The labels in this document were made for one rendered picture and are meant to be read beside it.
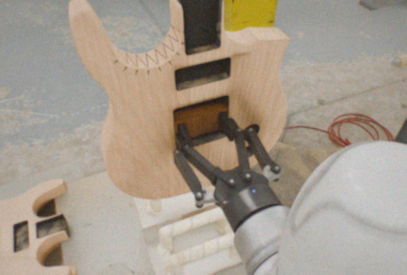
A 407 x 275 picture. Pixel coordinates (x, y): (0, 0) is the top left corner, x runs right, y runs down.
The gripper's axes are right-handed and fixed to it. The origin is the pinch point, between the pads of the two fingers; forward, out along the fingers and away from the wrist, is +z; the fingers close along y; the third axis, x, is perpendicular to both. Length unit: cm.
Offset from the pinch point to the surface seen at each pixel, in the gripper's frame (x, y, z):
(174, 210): -43.5, -3.5, 13.9
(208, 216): -40.7, 4.2, 6.9
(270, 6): -41, 83, 112
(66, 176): -55, -32, 49
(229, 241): -40.9, 6.2, -1.5
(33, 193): -46, -40, 38
